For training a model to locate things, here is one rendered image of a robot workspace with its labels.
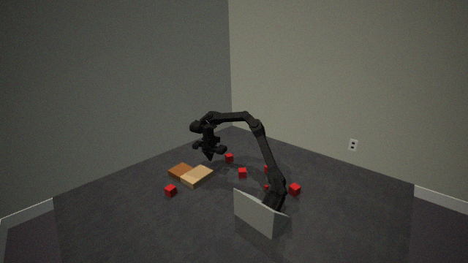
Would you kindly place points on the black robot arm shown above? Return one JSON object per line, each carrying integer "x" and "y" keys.
{"x": 275, "y": 197}

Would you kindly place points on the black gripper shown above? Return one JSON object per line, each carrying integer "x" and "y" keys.
{"x": 209, "y": 148}

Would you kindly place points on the brown square block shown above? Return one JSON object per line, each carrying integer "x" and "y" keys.
{"x": 178, "y": 170}

